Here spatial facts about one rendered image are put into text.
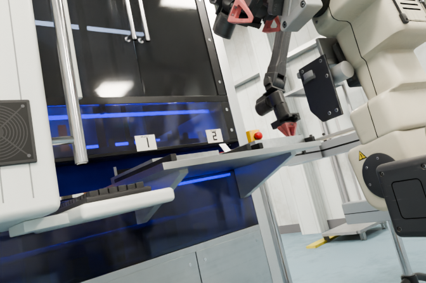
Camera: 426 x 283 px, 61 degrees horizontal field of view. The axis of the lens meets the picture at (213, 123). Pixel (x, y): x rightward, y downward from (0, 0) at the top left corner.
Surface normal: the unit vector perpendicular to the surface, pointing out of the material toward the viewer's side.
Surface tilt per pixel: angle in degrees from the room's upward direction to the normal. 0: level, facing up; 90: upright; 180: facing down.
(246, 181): 90
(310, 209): 90
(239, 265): 90
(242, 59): 90
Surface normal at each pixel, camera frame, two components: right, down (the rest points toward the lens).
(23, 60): 0.58, -0.29
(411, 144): 0.41, -0.40
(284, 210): -0.72, 0.03
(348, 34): -0.87, 0.11
